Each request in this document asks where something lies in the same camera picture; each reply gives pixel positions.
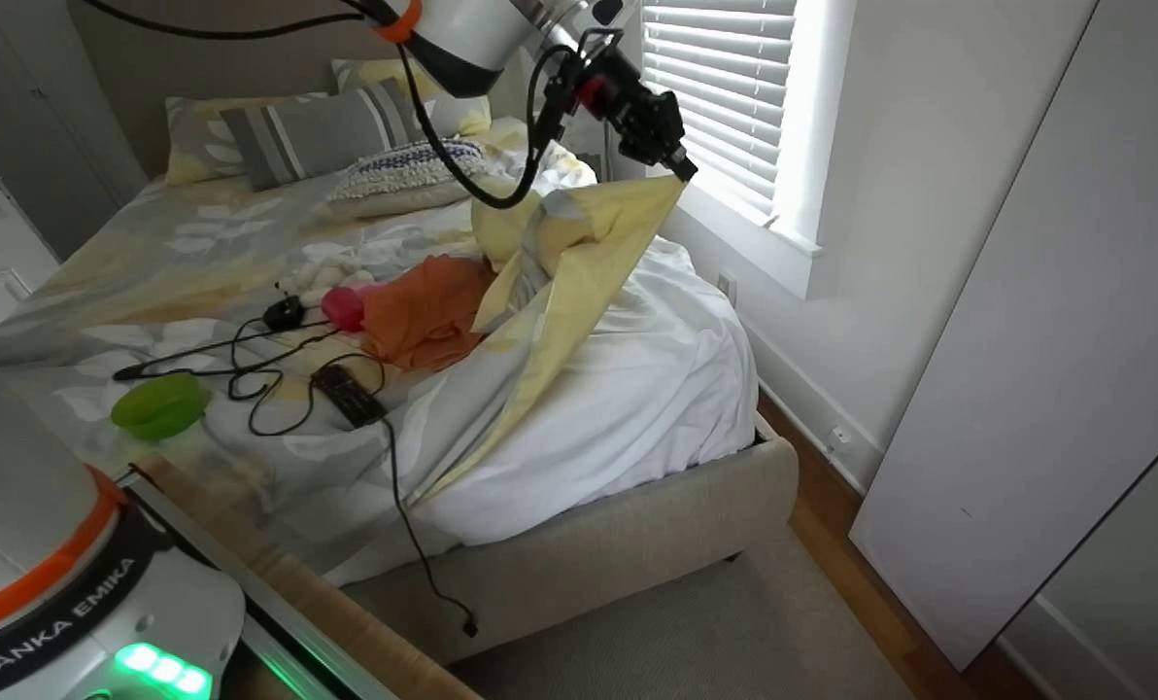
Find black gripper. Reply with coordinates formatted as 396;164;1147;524
552;48;700;182

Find yellow and grey blanket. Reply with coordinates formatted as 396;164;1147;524
0;116;688;589

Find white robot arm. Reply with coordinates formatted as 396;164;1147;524
0;0;621;700

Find white bed sheet mattress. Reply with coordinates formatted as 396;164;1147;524
414;237;754;550

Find white window blinds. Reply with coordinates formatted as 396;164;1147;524
642;0;795;219

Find blue patterned knit pillow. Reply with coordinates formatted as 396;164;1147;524
318;140;516;222

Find orange cloth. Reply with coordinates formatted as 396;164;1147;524
362;258;493;371

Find pink ball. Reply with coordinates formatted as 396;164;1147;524
318;287;365;335

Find grey striped pillow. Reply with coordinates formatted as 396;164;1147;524
222;83;425;190

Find yellow grey floral pillow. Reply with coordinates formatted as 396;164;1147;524
164;57;489;182

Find grey upholstered headboard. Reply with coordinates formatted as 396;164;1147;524
68;0;392;174

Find green plastic bowl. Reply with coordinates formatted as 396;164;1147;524
115;379;209;442

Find black power adapter with cable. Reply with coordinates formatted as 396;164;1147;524
222;354;482;643

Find black small device with cable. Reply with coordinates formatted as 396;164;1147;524
116;297;330;385

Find white board leaning on wall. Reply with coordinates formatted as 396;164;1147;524
853;0;1158;664

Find beige upholstered bed frame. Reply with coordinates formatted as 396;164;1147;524
348;431;801;664

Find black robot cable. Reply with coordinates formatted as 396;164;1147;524
85;0;584;213

